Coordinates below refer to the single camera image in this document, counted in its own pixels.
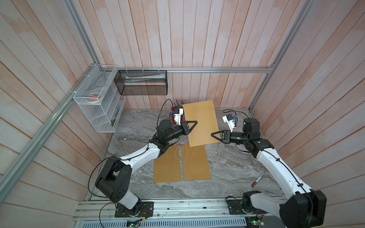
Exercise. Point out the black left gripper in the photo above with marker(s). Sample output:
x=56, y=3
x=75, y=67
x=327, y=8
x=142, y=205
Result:
x=185, y=128

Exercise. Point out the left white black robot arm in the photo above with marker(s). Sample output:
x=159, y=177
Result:
x=114, y=179

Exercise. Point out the bundle of pens and pencils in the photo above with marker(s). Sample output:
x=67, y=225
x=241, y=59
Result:
x=177, y=104

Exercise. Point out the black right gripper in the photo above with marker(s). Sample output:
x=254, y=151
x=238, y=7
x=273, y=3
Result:
x=226, y=136

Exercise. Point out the brown kraft file bag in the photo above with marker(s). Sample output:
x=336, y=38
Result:
x=167, y=167
x=204, y=114
x=195, y=163

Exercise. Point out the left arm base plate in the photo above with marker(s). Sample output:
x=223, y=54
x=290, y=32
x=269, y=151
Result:
x=142, y=209

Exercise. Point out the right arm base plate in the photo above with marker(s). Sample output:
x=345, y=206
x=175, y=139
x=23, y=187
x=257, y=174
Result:
x=241, y=207

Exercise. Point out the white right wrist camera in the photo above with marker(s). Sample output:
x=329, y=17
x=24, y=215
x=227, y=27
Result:
x=231, y=121

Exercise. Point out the white wire mesh shelf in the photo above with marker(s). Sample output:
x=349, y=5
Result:
x=103, y=116

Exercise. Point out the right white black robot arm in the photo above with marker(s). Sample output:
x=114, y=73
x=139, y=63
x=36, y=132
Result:
x=302, y=207

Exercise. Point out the black mesh wall basket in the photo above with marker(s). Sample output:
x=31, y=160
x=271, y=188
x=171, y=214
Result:
x=142, y=82

